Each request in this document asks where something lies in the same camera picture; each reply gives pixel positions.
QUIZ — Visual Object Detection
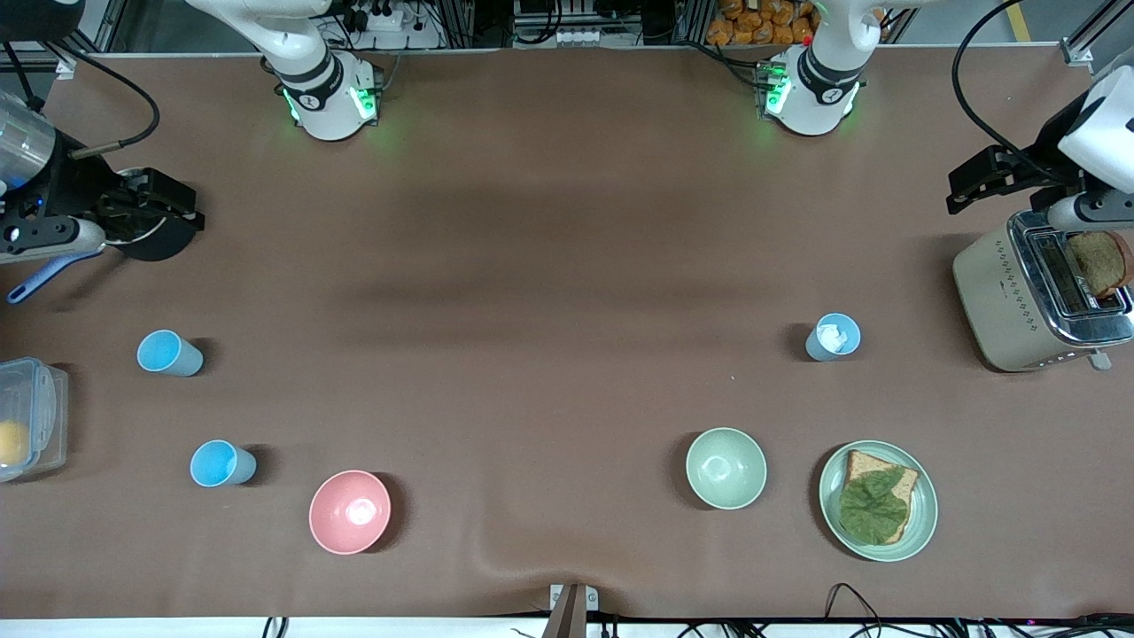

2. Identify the beige and chrome toaster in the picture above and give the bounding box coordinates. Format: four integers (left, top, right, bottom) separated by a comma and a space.
952, 208, 1134, 373

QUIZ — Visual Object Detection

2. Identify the blue plastic cup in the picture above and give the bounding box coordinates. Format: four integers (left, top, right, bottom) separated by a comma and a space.
190, 440, 258, 488
136, 330, 205, 377
804, 313, 862, 362

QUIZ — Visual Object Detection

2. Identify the aluminium frame corner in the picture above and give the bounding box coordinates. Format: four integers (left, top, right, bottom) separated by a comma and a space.
1059, 0, 1134, 68

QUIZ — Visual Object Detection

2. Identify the pale green bowl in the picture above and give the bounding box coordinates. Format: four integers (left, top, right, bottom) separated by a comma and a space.
685, 427, 768, 511

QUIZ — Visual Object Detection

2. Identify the orange snack bag pile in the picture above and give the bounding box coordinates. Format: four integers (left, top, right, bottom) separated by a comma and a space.
706, 0, 887, 47

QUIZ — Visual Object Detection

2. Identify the metal mount bracket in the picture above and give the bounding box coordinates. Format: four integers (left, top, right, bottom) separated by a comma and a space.
542, 583, 600, 638

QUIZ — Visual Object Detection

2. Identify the green lettuce leaf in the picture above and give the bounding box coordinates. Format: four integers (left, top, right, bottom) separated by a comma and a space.
838, 468, 912, 546

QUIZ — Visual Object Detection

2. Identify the black pot with blue handle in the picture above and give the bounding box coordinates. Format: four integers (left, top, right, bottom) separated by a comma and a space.
7, 167, 201, 305

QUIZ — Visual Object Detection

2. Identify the pale green plate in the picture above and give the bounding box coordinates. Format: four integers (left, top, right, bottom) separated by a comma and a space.
818, 440, 939, 563

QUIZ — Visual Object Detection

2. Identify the pink bowl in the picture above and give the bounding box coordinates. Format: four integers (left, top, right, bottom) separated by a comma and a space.
308, 470, 392, 556

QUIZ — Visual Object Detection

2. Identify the black looped floor cable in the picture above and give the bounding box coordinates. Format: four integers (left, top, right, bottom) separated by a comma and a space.
824, 582, 887, 637

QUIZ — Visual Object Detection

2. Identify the dark toasted bread slice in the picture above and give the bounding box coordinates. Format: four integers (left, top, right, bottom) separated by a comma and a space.
1066, 229, 1134, 300

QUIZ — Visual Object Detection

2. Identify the brown bread slice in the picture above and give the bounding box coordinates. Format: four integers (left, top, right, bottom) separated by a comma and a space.
840, 449, 920, 545

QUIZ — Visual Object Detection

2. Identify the clear plastic lidded container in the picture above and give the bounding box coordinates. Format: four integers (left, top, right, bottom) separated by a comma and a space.
0, 357, 70, 484

